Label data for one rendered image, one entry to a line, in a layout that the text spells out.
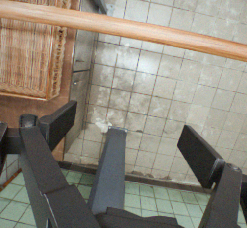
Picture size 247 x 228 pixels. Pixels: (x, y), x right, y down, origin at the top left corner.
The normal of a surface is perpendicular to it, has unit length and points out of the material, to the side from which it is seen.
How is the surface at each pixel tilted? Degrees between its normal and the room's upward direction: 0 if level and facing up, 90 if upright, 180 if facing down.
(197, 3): 0
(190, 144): 89
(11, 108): 0
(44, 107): 0
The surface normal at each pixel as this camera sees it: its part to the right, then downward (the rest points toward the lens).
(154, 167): -0.03, 0.25
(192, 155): -0.98, -0.22
